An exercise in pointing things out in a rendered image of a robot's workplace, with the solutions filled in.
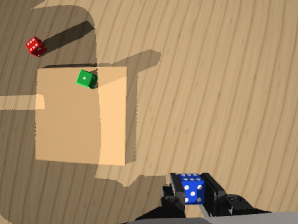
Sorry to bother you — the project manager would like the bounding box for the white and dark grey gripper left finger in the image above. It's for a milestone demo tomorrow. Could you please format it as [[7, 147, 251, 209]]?
[[135, 173, 186, 221]]

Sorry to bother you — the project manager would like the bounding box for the red die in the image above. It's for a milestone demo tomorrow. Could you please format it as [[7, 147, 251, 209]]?
[[25, 36, 47, 57]]

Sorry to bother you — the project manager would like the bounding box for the blue die with white pips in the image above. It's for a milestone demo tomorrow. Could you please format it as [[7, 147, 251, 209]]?
[[178, 174, 205, 205]]

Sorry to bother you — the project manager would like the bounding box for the green die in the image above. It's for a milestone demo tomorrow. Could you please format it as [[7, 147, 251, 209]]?
[[76, 70, 98, 89]]

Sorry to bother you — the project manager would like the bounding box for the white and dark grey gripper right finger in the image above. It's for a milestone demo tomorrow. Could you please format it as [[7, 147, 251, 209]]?
[[199, 173, 273, 217]]

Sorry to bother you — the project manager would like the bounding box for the tan flat mat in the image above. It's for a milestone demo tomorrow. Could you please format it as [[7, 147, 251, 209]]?
[[35, 67, 127, 165]]

